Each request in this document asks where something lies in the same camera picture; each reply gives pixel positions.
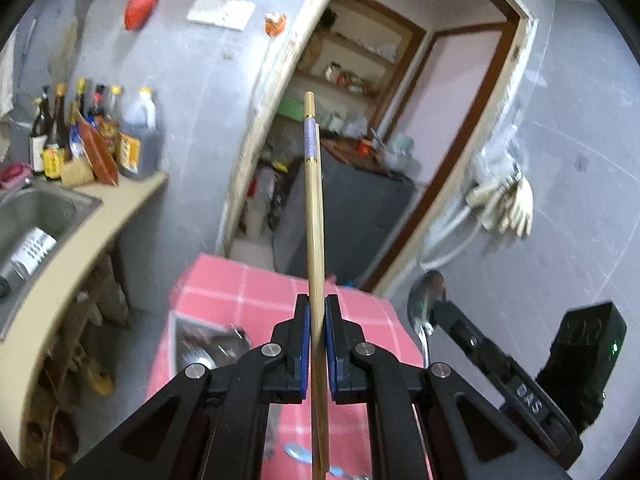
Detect stainless steel sink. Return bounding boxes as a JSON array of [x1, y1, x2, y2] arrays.
[[0, 180, 102, 337]]

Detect white perforated utensil holder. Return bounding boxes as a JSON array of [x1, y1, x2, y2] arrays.
[[167, 310, 254, 461]]

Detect dark sauce bottle yellow label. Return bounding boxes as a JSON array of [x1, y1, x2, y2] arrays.
[[43, 82, 68, 181]]

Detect blue handled child spoon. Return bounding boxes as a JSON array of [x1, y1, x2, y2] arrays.
[[283, 442, 371, 480]]

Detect pink checkered tablecloth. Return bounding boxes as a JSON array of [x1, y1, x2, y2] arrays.
[[167, 255, 422, 479]]

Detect green box on shelf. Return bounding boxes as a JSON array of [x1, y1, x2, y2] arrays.
[[277, 96, 305, 122]]

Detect white wall switch socket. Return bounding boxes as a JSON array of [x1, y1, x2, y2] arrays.
[[186, 0, 256, 32]]

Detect red cup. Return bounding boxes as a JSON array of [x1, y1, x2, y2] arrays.
[[357, 139, 374, 157]]

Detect grey washing machine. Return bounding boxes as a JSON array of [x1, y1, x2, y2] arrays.
[[272, 148, 416, 285]]

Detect wooden chopstick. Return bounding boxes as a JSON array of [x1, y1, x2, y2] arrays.
[[304, 91, 329, 479]]

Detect black pump bottle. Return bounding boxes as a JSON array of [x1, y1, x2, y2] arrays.
[[29, 86, 53, 176]]

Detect tan paper wrapped package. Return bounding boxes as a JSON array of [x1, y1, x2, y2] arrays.
[[60, 157, 94, 188]]

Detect large soy sauce jug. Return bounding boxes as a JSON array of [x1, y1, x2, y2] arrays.
[[116, 87, 160, 180]]

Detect steel spoon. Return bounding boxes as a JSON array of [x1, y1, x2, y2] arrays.
[[407, 270, 446, 368]]

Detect cream rubber gloves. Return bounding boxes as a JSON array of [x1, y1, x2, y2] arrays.
[[465, 164, 534, 237]]

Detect white hose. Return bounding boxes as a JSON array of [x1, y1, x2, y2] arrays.
[[416, 204, 484, 271]]

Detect red plastic bag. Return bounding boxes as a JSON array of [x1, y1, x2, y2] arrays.
[[124, 0, 157, 32]]

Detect orange brown snack bag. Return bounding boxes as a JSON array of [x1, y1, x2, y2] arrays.
[[74, 112, 118, 186]]

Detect pink soap dish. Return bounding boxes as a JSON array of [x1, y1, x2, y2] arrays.
[[0, 164, 32, 191]]

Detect beige hanging towel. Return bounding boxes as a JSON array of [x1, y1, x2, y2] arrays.
[[0, 30, 16, 118]]

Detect orange wall plug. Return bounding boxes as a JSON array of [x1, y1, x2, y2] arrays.
[[265, 13, 288, 38]]

